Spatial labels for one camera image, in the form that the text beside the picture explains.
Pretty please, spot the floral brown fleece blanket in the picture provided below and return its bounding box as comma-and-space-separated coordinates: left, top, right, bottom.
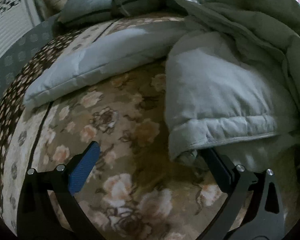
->
0, 12, 300, 240

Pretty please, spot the white louvered wardrobe door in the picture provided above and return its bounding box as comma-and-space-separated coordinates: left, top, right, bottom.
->
0, 0, 41, 58

